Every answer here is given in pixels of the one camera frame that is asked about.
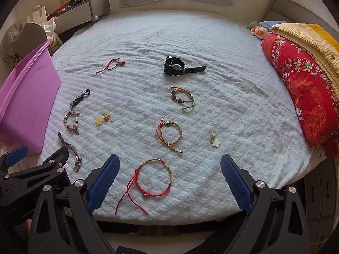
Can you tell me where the dark cord strap with charm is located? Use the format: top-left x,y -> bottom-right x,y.
58,132 -> 82,173

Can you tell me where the yellow flower charm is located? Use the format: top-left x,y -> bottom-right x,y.
95,113 -> 114,126

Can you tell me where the grey chair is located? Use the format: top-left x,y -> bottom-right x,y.
20,22 -> 51,59

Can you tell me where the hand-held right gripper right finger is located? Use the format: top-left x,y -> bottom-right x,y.
220,153 -> 311,254

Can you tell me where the white flower charm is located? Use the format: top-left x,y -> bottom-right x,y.
210,131 -> 221,149

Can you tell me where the white paper bag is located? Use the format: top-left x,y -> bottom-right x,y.
26,5 -> 47,25

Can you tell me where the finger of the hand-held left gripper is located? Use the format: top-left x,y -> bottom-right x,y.
4,146 -> 70,182
0,145 -> 29,176

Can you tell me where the yellow striped blanket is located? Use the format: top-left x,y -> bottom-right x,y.
270,23 -> 339,98

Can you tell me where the white plush toy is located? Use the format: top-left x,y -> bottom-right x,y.
250,25 -> 272,40

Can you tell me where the red floral quilt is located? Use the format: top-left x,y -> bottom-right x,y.
261,34 -> 339,158

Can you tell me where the white quilted bedspread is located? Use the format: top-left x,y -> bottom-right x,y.
40,12 -> 326,221

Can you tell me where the grey clothing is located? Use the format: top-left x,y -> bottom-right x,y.
0,21 -> 24,68

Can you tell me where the grey upholstered headboard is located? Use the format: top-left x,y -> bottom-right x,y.
265,0 -> 301,26

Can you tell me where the brown beaded braided bracelet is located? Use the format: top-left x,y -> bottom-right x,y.
170,86 -> 196,111

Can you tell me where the black wrist watch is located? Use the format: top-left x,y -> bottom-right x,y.
163,55 -> 207,77

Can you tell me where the red string bracelet with charm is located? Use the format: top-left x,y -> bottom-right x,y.
96,58 -> 126,74

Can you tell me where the black cord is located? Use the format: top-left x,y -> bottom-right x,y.
70,89 -> 91,108

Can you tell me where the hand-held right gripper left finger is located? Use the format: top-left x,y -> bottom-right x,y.
26,153 -> 121,254

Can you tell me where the orange braided bracelet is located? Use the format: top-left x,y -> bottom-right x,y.
156,118 -> 184,154

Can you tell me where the rainbow red string bracelet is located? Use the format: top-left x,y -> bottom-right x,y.
115,158 -> 174,215

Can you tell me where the purple plastic bin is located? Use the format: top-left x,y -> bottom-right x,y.
0,40 -> 62,156

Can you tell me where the pink purple beaded bracelet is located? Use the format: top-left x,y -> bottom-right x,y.
63,110 -> 81,135

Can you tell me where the white plastic bag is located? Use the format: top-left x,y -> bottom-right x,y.
42,17 -> 64,53

